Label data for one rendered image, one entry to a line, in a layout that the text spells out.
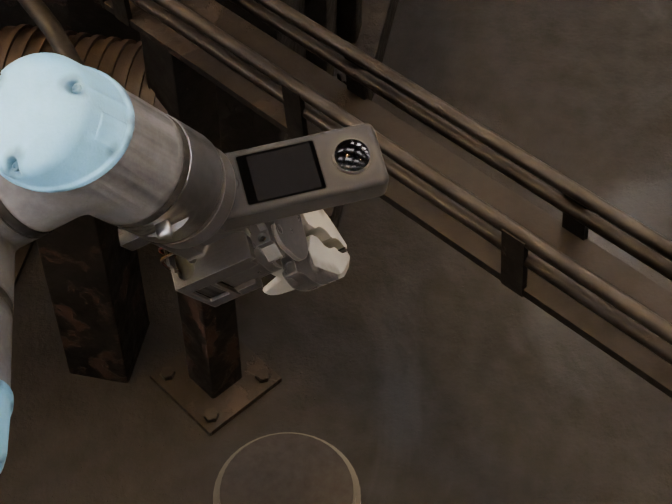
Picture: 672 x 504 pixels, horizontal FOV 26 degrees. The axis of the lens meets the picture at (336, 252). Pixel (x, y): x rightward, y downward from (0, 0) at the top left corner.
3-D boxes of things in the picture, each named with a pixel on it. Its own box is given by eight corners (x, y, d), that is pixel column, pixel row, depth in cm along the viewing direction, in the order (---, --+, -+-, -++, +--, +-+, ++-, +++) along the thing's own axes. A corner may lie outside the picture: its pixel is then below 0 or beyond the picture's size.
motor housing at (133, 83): (74, 300, 194) (2, -6, 152) (234, 327, 191) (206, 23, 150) (42, 380, 186) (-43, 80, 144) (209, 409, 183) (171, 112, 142)
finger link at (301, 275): (307, 247, 106) (248, 215, 99) (328, 238, 105) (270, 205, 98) (323, 305, 104) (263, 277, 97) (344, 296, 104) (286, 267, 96)
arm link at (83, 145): (-52, 83, 82) (69, 17, 79) (66, 144, 91) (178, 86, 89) (-31, 205, 79) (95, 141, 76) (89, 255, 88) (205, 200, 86)
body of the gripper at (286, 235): (199, 217, 106) (102, 168, 95) (300, 171, 103) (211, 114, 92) (221, 313, 103) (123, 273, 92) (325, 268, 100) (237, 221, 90)
